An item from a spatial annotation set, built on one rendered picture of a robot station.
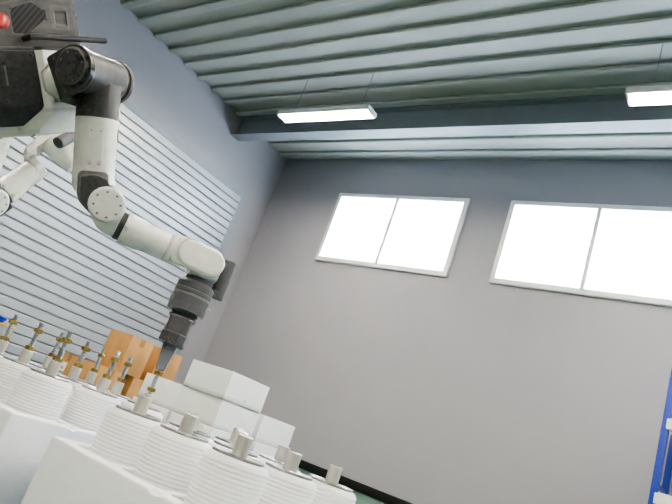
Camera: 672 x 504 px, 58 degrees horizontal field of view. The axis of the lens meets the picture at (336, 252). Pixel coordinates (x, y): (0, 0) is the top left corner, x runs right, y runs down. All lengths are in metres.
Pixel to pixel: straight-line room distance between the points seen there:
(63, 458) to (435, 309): 5.98
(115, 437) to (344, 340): 6.28
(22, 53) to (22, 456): 0.82
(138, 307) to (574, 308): 4.83
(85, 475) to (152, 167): 6.68
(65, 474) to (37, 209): 5.94
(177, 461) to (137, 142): 6.64
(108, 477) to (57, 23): 1.03
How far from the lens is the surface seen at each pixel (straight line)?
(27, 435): 1.24
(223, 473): 0.84
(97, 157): 1.41
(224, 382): 3.99
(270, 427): 4.36
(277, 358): 7.70
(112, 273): 7.33
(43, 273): 6.93
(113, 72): 1.44
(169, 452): 0.93
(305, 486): 0.94
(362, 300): 7.29
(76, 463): 1.01
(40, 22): 1.57
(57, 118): 1.52
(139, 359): 5.29
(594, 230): 6.60
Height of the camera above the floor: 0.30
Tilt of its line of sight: 17 degrees up
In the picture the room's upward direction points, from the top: 20 degrees clockwise
